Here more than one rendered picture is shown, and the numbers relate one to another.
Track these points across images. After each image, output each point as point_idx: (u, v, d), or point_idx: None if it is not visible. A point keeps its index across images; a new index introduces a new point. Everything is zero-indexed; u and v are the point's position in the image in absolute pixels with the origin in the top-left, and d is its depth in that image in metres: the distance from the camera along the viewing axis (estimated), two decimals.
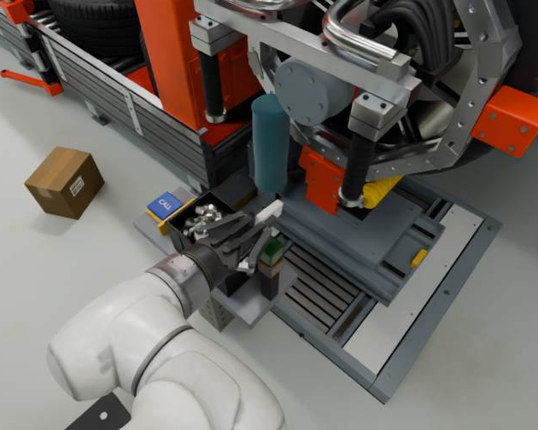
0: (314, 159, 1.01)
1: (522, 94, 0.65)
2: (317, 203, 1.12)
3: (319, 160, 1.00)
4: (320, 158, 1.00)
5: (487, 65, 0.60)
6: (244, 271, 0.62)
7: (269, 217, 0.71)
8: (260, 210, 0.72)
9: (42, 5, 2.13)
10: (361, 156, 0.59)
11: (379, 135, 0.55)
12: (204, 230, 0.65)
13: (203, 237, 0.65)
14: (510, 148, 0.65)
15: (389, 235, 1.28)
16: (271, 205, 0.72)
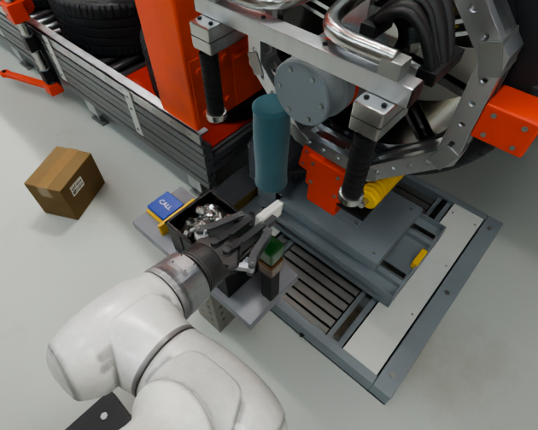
0: (314, 159, 1.01)
1: (523, 94, 0.65)
2: (317, 203, 1.12)
3: (319, 160, 1.00)
4: (320, 158, 1.00)
5: (488, 65, 0.60)
6: (244, 271, 0.62)
7: (269, 217, 0.71)
8: (260, 210, 0.72)
9: (42, 5, 2.13)
10: (361, 156, 0.59)
11: (380, 135, 0.55)
12: (204, 230, 0.65)
13: (203, 237, 0.65)
14: (511, 148, 0.65)
15: (389, 235, 1.28)
16: (271, 205, 0.72)
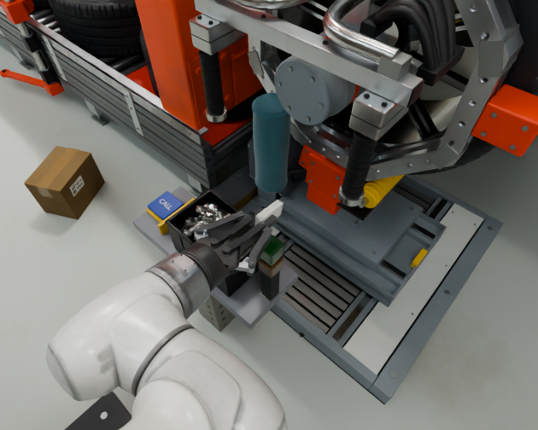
0: (314, 159, 1.01)
1: (523, 93, 0.65)
2: (317, 203, 1.12)
3: (320, 159, 1.00)
4: (321, 157, 1.00)
5: (488, 64, 0.60)
6: (244, 271, 0.62)
7: (269, 217, 0.71)
8: (260, 210, 0.72)
9: (42, 5, 2.13)
10: (362, 155, 0.59)
11: (381, 134, 0.55)
12: (204, 230, 0.65)
13: (203, 237, 0.65)
14: (511, 148, 0.65)
15: (389, 235, 1.28)
16: (271, 205, 0.73)
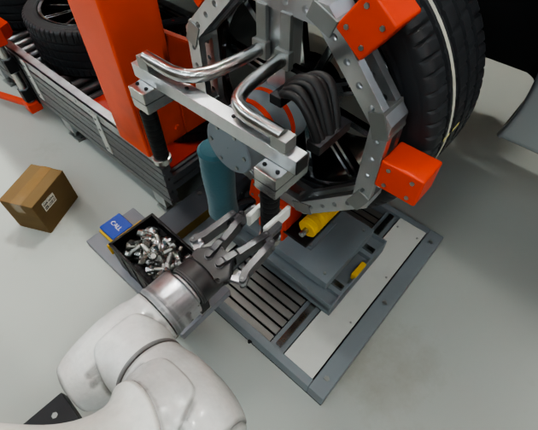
0: None
1: (415, 151, 0.75)
2: None
3: None
4: None
5: (377, 130, 0.70)
6: (192, 245, 0.68)
7: (253, 214, 0.74)
8: (278, 229, 0.71)
9: (23, 26, 2.24)
10: (268, 210, 0.69)
11: (277, 194, 0.65)
12: None
13: (234, 277, 0.65)
14: (405, 198, 0.75)
15: (341, 256, 1.38)
16: (281, 223, 0.73)
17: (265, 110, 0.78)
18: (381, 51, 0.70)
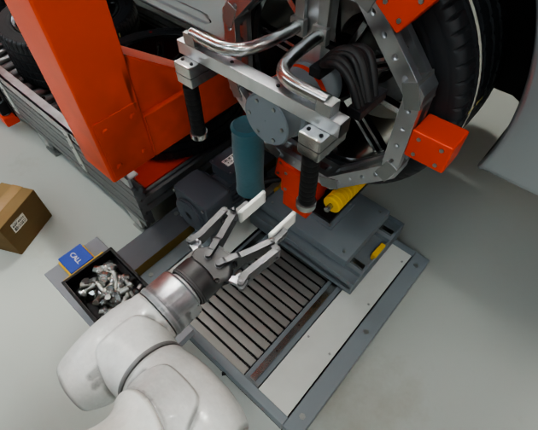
0: (287, 170, 1.16)
1: (443, 121, 0.81)
2: (292, 207, 1.27)
3: (291, 171, 1.16)
4: (292, 169, 1.16)
5: (409, 101, 0.75)
6: (190, 246, 0.68)
7: (244, 211, 0.74)
8: (283, 235, 0.71)
9: None
10: (308, 173, 0.74)
11: (320, 158, 0.70)
12: None
13: (234, 279, 0.65)
14: (433, 165, 0.81)
15: (359, 235, 1.43)
16: (285, 229, 0.72)
17: None
18: (413, 27, 0.76)
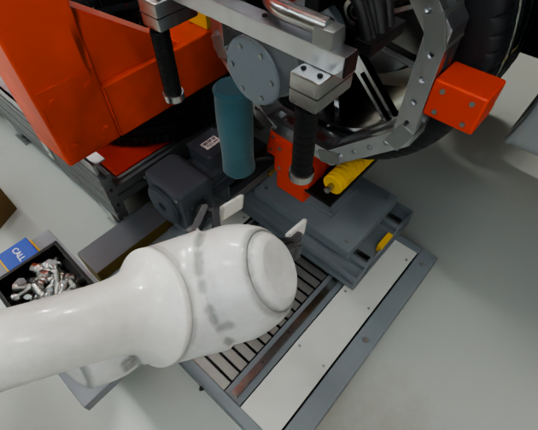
0: (280, 145, 1.00)
1: (473, 70, 0.64)
2: (287, 190, 1.11)
3: (286, 145, 0.99)
4: (287, 142, 1.00)
5: (433, 38, 0.59)
6: None
7: (224, 212, 0.73)
8: (298, 241, 0.67)
9: None
10: (304, 130, 0.58)
11: (318, 107, 0.54)
12: None
13: None
14: (460, 125, 0.64)
15: (363, 224, 1.27)
16: None
17: None
18: None
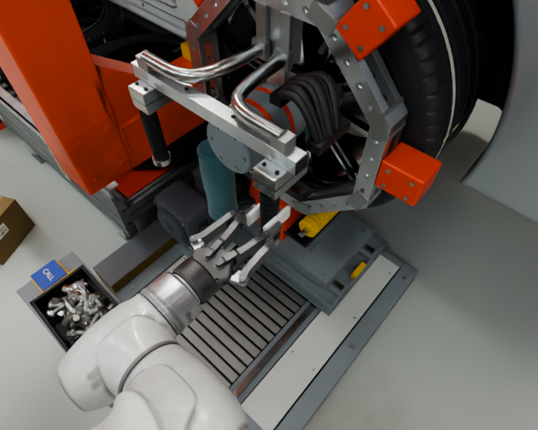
0: None
1: (415, 151, 0.75)
2: None
3: None
4: None
5: (377, 130, 0.70)
6: (192, 245, 0.68)
7: (253, 214, 0.74)
8: (278, 229, 0.71)
9: None
10: (267, 210, 0.69)
11: (277, 195, 0.65)
12: None
13: (234, 277, 0.65)
14: (404, 199, 0.75)
15: (340, 257, 1.38)
16: (281, 223, 0.73)
17: (265, 110, 0.78)
18: (381, 52, 0.70)
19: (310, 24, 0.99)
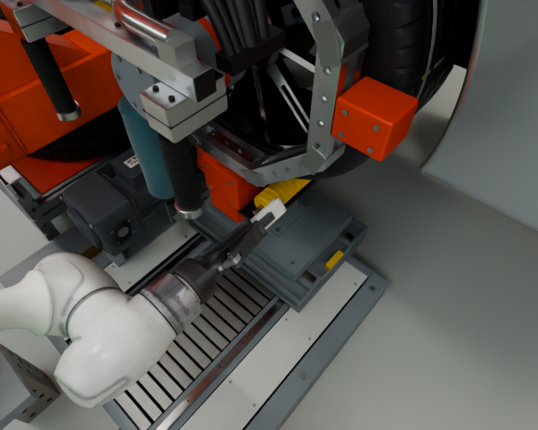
0: (207, 162, 0.91)
1: (383, 86, 0.55)
2: (222, 210, 1.02)
3: (212, 163, 0.90)
4: (213, 160, 0.91)
5: (325, 51, 0.50)
6: (202, 259, 0.71)
7: None
8: (272, 219, 0.71)
9: None
10: (172, 160, 0.49)
11: (177, 135, 0.45)
12: (236, 264, 0.63)
13: (229, 264, 0.63)
14: (368, 151, 0.55)
15: (312, 244, 1.18)
16: (277, 217, 0.73)
17: None
18: None
19: None
